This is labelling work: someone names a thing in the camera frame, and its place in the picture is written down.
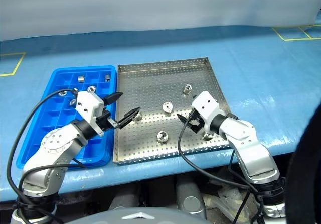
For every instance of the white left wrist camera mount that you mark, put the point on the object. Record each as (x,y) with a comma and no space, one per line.
(87,103)

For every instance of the beige crumpled lump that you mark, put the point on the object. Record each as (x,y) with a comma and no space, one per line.
(223,200)

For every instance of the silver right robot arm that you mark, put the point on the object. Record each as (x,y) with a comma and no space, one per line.
(250,153)

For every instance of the blue compartment tray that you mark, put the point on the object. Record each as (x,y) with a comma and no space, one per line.
(62,118)

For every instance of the grey robot torso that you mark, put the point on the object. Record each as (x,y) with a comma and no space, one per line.
(150,216)

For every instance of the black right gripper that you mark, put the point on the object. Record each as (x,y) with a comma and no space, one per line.
(197,123)

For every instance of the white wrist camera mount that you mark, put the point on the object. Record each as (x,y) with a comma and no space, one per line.
(87,103)
(206,106)

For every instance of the perforated metal tray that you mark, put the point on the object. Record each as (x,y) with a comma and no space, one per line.
(150,83)

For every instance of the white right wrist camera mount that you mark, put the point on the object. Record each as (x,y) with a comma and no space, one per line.
(206,106)

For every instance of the black rounded shape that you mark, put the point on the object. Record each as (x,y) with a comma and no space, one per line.
(306,171)

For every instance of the grey rounded cylinder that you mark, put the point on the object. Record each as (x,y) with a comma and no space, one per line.
(123,201)
(190,199)

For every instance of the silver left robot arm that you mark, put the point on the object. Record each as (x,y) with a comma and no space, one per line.
(54,141)

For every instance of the white backdrop sheet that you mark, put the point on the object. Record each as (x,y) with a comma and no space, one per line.
(150,5)

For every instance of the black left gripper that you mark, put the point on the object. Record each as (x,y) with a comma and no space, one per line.
(105,121)

